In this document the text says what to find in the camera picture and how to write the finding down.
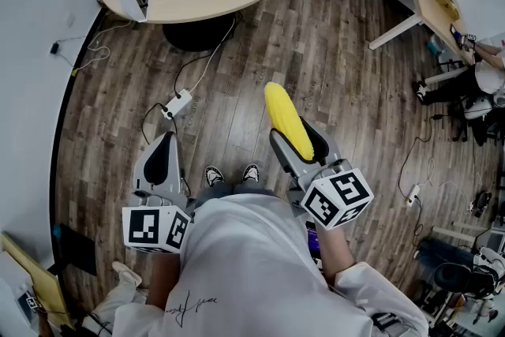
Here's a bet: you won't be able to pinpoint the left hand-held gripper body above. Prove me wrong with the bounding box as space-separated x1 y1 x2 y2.
122 187 197 254

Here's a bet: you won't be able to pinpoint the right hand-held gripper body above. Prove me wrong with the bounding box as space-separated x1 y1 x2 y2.
289 158 375 230

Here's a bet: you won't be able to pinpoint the yellow corn cob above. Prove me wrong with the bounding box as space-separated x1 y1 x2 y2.
263 81 316 162

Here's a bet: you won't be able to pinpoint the person's right forearm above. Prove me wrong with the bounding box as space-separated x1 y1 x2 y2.
314 223 356 283

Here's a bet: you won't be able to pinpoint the person's left forearm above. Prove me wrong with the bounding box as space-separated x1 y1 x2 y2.
144 248 183 312

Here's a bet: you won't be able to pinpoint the person's right shoe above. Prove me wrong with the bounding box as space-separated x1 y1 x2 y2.
241 163 260 184

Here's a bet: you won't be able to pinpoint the person's shoe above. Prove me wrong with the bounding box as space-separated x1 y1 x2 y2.
241 163 260 184
204 165 226 188

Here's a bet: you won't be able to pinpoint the person's left shoe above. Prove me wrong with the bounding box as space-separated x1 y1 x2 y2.
204 165 226 188

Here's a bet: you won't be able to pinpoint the phone with purple screen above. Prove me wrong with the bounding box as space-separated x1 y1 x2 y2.
305 219 321 249

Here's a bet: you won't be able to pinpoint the person's grey trousers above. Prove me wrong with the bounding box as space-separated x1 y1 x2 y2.
196 183 279 206

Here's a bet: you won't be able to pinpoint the white power strip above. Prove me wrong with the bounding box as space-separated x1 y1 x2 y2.
406 184 421 208
160 88 193 120

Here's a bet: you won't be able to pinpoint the black flat panel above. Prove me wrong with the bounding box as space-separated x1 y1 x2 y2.
54 223 99 277

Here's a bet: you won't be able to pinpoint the light wooden desk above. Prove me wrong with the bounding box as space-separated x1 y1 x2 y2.
0 231 74 328

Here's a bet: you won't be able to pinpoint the black office chair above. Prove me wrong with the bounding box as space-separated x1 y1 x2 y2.
416 238 500 299

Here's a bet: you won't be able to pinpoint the yellow plastic item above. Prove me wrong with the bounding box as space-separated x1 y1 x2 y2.
433 0 462 21

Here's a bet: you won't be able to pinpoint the black power cable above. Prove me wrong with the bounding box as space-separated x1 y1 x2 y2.
140 102 178 147

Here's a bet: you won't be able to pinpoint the white power cable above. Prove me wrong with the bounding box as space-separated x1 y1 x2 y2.
188 13 238 94

